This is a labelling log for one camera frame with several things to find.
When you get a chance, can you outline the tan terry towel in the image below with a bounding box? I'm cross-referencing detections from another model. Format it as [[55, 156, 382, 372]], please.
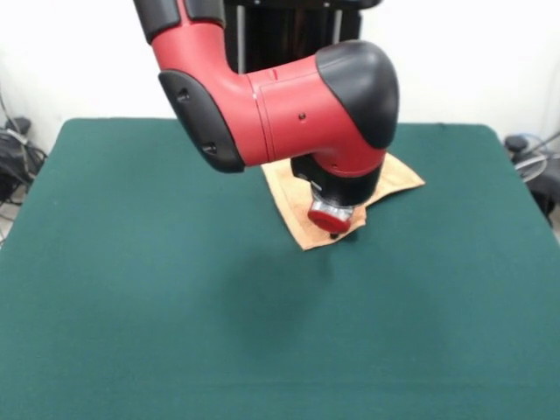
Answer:
[[261, 150, 426, 252]]

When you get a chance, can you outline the black pedestal column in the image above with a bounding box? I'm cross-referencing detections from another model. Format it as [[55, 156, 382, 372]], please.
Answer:
[[220, 0, 365, 75]]

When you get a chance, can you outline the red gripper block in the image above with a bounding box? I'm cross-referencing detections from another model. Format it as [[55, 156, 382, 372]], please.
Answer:
[[307, 210, 351, 240]]

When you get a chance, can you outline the dark green table cloth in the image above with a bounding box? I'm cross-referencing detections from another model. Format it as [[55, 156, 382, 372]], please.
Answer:
[[0, 116, 560, 420]]

